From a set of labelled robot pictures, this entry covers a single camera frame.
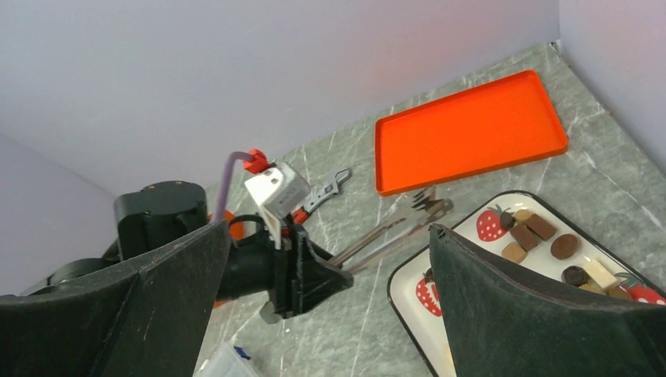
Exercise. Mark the caramel square chocolate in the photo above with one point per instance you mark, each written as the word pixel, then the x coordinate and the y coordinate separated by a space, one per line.
pixel 514 253

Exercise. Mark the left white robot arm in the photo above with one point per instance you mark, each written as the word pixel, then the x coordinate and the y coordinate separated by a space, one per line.
pixel 150 218

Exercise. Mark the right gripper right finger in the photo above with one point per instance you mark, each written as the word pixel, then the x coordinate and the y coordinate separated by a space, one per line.
pixel 502 319

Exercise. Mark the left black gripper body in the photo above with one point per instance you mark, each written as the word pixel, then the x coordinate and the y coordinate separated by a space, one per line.
pixel 297 277

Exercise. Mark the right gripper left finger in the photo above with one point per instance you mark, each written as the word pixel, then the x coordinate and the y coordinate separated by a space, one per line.
pixel 146 316

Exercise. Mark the brown oval chocolate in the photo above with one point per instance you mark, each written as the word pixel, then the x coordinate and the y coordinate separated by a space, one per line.
pixel 565 246

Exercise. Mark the orange tray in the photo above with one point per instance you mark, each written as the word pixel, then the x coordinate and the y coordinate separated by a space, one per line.
pixel 496 125

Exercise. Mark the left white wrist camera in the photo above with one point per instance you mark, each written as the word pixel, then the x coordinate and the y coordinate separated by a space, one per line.
pixel 276 189

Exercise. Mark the strawberry print white tray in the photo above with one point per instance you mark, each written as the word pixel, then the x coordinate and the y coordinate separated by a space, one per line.
pixel 524 229

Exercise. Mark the dark leaf chocolate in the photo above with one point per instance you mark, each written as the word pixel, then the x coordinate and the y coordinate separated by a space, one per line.
pixel 429 276

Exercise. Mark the clear plastic screw box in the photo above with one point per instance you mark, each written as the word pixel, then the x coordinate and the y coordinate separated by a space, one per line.
pixel 228 360

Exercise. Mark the brown rectangular chocolate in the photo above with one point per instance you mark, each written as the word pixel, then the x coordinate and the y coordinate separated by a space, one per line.
pixel 541 227

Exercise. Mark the metal tongs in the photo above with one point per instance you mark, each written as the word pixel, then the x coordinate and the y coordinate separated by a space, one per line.
pixel 425 208

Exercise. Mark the red handled adjustable wrench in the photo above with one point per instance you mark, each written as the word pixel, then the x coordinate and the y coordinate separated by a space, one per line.
pixel 331 189

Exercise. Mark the cream square chocolate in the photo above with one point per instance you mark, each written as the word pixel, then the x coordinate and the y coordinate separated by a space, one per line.
pixel 600 275

